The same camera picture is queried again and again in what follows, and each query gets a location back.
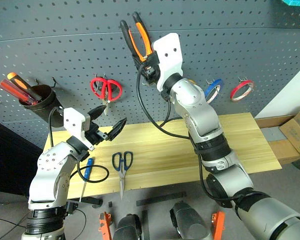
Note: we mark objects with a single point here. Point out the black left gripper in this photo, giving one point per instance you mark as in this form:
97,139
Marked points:
95,136

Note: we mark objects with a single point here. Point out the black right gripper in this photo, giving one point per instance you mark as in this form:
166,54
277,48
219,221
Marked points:
150,72

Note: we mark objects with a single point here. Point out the orange and black pliers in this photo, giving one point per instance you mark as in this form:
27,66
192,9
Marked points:
143,35

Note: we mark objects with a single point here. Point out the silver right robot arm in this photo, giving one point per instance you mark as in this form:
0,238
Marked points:
210,130

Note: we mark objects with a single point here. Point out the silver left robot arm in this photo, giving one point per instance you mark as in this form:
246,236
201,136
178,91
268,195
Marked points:
50,172

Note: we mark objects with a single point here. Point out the yellow tape roll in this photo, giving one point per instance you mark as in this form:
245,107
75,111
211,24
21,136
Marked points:
191,81

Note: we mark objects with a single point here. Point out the black pegboard hook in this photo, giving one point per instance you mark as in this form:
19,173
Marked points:
37,81
54,82

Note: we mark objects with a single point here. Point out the blue tape roll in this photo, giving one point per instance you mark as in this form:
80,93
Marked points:
212,87

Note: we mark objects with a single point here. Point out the grey perforated pegboard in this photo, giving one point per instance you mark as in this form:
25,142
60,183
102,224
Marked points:
65,45

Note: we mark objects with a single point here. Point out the red tape roll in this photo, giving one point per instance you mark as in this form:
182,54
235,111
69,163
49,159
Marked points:
241,86

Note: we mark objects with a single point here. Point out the black cup holder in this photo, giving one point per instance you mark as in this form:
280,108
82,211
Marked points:
46,105

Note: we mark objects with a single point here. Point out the black table foot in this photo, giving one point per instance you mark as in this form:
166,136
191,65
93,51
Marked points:
90,201

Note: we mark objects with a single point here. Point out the orange and black screwdriver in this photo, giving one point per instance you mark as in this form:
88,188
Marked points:
22,83

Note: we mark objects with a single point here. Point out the black floor bar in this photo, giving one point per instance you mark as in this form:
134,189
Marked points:
145,225
161,198

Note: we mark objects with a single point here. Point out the teal object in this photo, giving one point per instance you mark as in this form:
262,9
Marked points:
296,3

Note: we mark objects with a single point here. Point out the brown cardboard box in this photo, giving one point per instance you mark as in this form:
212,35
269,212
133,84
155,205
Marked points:
296,135

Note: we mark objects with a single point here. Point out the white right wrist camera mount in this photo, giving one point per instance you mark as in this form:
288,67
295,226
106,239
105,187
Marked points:
168,57

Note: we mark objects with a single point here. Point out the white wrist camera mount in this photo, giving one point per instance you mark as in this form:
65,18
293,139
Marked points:
73,122
168,57

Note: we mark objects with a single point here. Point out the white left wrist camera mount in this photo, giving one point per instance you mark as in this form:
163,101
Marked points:
73,122

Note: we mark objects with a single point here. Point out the orange clamp bracket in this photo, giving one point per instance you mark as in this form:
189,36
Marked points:
218,225
105,225

